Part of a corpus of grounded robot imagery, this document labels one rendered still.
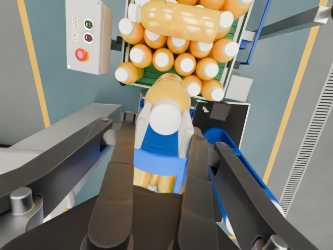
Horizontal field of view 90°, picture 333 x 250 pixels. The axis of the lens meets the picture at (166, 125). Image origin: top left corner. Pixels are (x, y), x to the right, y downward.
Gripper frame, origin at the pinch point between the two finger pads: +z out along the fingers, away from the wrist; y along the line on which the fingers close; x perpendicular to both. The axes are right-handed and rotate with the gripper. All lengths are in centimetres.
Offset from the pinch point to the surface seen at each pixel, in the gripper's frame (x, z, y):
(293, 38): 48, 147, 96
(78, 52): 3.6, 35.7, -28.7
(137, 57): 5.8, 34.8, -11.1
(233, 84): 4, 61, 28
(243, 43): 20, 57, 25
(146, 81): -3, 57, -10
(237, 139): -48, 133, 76
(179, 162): -20.0, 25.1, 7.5
